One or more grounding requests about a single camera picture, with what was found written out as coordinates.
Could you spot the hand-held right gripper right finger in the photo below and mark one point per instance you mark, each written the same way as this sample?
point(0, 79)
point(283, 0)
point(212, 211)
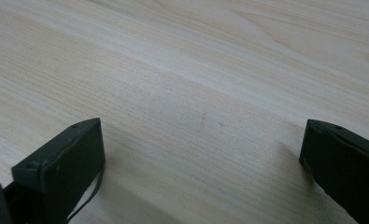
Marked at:
point(344, 165)

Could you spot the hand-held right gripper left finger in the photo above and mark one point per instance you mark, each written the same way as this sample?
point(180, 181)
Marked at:
point(63, 168)

